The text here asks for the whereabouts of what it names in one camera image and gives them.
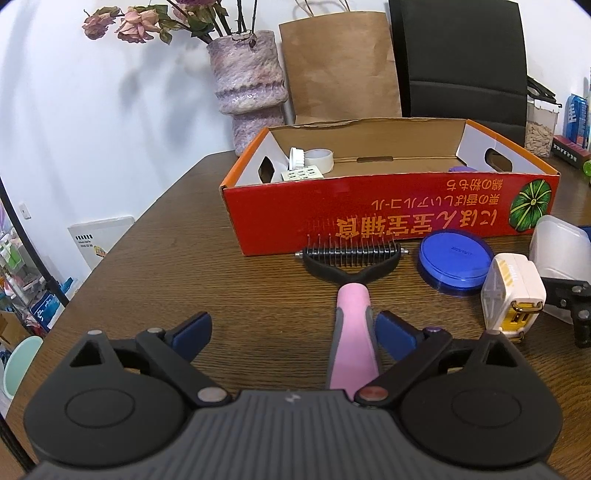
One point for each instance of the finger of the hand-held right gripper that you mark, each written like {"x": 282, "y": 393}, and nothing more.
{"x": 568, "y": 295}

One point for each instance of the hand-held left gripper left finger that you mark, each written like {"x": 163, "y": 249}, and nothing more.
{"x": 191, "y": 330}

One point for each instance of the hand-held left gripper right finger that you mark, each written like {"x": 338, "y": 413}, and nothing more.
{"x": 397, "y": 332}

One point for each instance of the white and yellow charger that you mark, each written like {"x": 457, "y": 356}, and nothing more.
{"x": 510, "y": 288}

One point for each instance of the red orange cardboard box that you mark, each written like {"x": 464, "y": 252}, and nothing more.
{"x": 369, "y": 207}

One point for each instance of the white power strip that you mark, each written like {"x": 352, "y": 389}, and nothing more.
{"x": 302, "y": 174}

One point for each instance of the white round brush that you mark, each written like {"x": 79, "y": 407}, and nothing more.
{"x": 296, "y": 159}

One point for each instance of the clear plastic box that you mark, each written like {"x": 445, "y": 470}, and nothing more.
{"x": 558, "y": 242}

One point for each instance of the blue round compact case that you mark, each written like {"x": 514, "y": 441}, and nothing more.
{"x": 452, "y": 263}

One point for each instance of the white flat box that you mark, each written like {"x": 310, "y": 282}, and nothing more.
{"x": 99, "y": 235}

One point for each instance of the red and black box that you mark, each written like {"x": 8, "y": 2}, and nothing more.
{"x": 570, "y": 148}

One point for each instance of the clear seed container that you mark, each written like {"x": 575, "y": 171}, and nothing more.
{"x": 540, "y": 134}

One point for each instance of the black metal shelf rack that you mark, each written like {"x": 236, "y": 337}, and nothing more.
{"x": 27, "y": 277}

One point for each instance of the teal plastic bin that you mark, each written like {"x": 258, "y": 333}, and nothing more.
{"x": 23, "y": 369}

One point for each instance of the blue packet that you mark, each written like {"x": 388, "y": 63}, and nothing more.
{"x": 576, "y": 120}

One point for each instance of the brown carton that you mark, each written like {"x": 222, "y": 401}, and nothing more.
{"x": 10, "y": 330}

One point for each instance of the white tape roll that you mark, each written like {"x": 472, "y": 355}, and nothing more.
{"x": 321, "y": 160}

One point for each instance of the mottled pink ceramic vase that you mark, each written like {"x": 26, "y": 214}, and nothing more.
{"x": 247, "y": 78}

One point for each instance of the brown paper bag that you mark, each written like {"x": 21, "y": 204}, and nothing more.
{"x": 339, "y": 69}

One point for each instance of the dried pink roses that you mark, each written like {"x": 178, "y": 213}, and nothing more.
{"x": 138, "y": 21}

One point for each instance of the white wall socket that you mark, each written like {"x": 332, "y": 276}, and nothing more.
{"x": 24, "y": 210}

